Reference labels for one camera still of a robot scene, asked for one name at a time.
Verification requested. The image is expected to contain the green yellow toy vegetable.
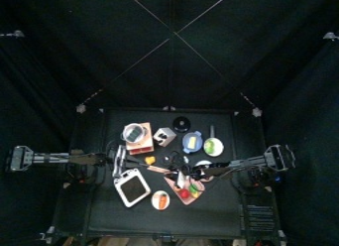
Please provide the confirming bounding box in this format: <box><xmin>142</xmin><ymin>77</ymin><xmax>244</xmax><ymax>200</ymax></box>
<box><xmin>188</xmin><ymin>184</ymin><xmax>201</xmax><ymax>198</ymax></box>

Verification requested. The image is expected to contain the grey white toy box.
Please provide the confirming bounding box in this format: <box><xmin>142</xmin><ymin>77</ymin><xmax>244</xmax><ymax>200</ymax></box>
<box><xmin>152</xmin><ymin>126</ymin><xmax>177</xmax><ymax>148</ymax></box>

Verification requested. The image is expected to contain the blue bowl with yellow butter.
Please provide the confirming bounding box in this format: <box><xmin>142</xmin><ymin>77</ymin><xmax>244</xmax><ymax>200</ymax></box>
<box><xmin>181</xmin><ymin>130</ymin><xmax>204</xmax><ymax>155</ymax></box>

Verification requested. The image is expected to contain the red toy tomato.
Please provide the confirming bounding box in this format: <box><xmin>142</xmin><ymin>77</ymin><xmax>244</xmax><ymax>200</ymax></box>
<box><xmin>177</xmin><ymin>188</ymin><xmax>192</xmax><ymax>200</ymax></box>

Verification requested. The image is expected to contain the thin diagonal brace wire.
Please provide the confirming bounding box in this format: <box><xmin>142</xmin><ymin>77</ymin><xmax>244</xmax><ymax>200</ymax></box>
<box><xmin>81</xmin><ymin>0</ymin><xmax>235</xmax><ymax>107</ymax></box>
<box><xmin>122</xmin><ymin>0</ymin><xmax>256</xmax><ymax>109</ymax></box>

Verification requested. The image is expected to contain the frying pan with green vegetable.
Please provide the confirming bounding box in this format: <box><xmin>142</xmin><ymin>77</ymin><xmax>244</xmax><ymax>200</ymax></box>
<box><xmin>202</xmin><ymin>124</ymin><xmax>225</xmax><ymax>158</ymax></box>

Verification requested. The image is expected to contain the orange toy carrot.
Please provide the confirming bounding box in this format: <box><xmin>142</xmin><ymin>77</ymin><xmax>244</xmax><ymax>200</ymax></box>
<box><xmin>157</xmin><ymin>193</ymin><xmax>168</xmax><ymax>210</ymax></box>

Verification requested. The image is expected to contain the white rectangular tray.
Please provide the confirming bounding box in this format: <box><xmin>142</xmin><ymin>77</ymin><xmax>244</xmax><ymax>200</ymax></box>
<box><xmin>112</xmin><ymin>167</ymin><xmax>152</xmax><ymax>208</ymax></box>

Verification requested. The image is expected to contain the pink rectangular tray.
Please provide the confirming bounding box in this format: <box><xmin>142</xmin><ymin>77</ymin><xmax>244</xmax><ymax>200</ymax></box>
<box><xmin>162</xmin><ymin>175</ymin><xmax>206</xmax><ymax>206</ymax></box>

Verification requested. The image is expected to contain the silver toy pot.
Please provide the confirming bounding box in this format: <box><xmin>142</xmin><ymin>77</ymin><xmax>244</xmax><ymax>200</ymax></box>
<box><xmin>120</xmin><ymin>122</ymin><xmax>148</xmax><ymax>145</ymax></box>

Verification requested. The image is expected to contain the wooden toy stove red front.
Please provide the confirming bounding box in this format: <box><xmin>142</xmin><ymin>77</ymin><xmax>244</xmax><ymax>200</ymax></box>
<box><xmin>122</xmin><ymin>122</ymin><xmax>156</xmax><ymax>156</ymax></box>

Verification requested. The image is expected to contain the black pan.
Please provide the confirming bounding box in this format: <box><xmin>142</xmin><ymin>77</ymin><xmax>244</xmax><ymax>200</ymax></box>
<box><xmin>172</xmin><ymin>115</ymin><xmax>192</xmax><ymax>133</ymax></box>

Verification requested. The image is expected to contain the white oval plate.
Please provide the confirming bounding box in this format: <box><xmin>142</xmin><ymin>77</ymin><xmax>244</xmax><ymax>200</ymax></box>
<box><xmin>149</xmin><ymin>189</ymin><xmax>172</xmax><ymax>211</ymax></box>

